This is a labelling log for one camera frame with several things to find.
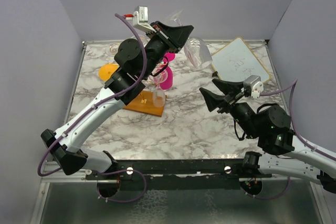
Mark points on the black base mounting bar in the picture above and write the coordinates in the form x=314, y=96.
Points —
x=177, y=174

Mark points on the gold wire glass rack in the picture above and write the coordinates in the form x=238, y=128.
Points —
x=144, y=102

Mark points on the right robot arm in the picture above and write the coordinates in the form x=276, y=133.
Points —
x=284, y=151

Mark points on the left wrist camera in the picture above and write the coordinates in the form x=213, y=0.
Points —
x=139, y=20

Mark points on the pink plastic wine glass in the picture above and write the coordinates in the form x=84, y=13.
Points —
x=168, y=58

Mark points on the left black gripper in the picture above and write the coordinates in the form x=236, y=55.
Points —
x=172, y=37

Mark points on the clear wine glass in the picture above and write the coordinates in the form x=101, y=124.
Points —
x=112, y=49
x=195, y=48
x=143, y=40

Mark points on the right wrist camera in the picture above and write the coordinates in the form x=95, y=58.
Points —
x=253, y=87

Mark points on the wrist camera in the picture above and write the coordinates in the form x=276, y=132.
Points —
x=253, y=87
x=139, y=20

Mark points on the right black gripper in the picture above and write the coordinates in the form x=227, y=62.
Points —
x=213, y=100

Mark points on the yellow plastic wine glass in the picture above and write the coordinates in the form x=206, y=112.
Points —
x=106, y=71

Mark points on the white board gold rim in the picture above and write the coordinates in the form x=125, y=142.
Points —
x=236, y=62

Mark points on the clear flute glass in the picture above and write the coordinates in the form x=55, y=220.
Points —
x=158, y=95

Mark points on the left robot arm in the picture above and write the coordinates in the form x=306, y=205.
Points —
x=136, y=62

